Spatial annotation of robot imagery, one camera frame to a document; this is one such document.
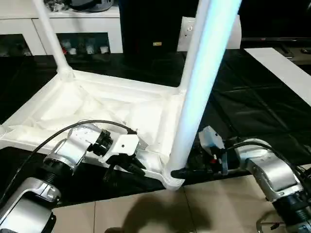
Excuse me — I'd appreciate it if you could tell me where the white plastic table top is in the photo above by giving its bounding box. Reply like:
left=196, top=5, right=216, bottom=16
left=0, top=70, right=188, bottom=191

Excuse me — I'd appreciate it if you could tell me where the white plastic table leg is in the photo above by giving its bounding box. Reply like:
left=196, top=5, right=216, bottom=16
left=177, top=0, right=211, bottom=96
left=167, top=0, right=243, bottom=183
left=31, top=0, right=75, bottom=81

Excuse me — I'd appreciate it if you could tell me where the black work mat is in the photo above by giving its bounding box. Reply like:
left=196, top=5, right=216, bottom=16
left=0, top=49, right=311, bottom=205

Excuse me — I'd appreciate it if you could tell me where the white plastic bag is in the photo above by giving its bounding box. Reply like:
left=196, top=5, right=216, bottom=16
left=177, top=16, right=242, bottom=52

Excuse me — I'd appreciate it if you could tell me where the grey bag on cabinet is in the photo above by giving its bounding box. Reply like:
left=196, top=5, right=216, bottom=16
left=68, top=0, right=115, bottom=12

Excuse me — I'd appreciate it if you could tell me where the white cabinet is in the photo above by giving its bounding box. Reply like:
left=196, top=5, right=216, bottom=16
left=0, top=0, right=123, bottom=57

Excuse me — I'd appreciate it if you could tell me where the grey clutter pile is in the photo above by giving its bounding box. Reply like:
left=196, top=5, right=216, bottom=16
left=45, top=0, right=71, bottom=12

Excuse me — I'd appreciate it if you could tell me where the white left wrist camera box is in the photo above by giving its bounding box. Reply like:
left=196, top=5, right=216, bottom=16
left=100, top=133, right=141, bottom=167

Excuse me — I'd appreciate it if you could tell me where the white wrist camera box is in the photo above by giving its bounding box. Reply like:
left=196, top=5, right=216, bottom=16
left=100, top=133, right=141, bottom=167
left=199, top=126, right=225, bottom=156

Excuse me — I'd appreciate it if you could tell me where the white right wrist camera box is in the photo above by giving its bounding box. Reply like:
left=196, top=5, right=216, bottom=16
left=199, top=126, right=225, bottom=156

